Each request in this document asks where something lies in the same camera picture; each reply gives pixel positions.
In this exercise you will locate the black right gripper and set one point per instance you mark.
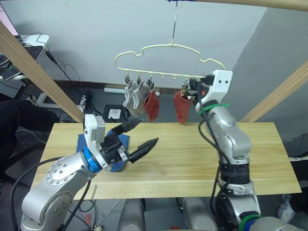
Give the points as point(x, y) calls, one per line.
point(204, 86)

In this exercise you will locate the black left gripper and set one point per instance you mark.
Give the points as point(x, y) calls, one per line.
point(111, 150)

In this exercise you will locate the metal hanger clip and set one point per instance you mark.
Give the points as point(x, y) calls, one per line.
point(150, 84)
point(139, 80)
point(185, 89)
point(127, 80)

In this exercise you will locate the red sock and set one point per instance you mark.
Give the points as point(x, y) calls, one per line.
point(152, 106)
point(181, 108)

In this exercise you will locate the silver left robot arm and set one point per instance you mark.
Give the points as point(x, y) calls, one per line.
point(60, 175)

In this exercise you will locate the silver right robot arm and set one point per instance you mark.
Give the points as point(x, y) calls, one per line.
point(231, 134)

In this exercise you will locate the metal hanger hook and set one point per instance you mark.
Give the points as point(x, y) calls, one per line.
point(175, 21)

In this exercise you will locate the blue sock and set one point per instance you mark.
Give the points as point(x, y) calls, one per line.
point(124, 140)
point(118, 167)

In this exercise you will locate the green right wrist band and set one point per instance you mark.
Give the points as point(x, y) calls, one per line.
point(211, 107)

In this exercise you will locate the black box with white label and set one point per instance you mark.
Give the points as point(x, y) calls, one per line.
point(124, 111)

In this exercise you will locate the grey sock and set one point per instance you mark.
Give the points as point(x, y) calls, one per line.
point(139, 96)
point(128, 101)

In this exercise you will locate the blue left wrist band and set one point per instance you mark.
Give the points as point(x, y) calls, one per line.
point(90, 160)

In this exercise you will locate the white tape strip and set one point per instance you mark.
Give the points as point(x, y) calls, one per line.
point(94, 192)

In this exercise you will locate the grey rounded cylinder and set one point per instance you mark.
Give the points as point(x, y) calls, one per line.
point(199, 216)
point(132, 216)

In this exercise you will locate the black keyboard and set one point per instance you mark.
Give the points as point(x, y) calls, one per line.
point(9, 87)

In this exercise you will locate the white desk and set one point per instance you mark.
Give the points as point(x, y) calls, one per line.
point(36, 39)

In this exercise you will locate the grey white sneaker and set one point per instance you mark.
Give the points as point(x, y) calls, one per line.
point(286, 211)

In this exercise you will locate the pink lit monitor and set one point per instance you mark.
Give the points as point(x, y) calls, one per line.
point(6, 21)

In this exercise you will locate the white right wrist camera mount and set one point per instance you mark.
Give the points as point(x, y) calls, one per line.
point(221, 84)

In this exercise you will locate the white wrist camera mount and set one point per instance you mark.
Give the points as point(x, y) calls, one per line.
point(221, 84)
point(90, 130)

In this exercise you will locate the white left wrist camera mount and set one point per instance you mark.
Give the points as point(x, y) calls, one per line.
point(90, 130)

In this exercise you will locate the cream clip hanger frame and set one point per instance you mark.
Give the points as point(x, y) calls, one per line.
point(171, 44)

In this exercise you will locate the wooden frame beam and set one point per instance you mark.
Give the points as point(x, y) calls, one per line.
point(276, 96)
point(36, 72)
point(264, 3)

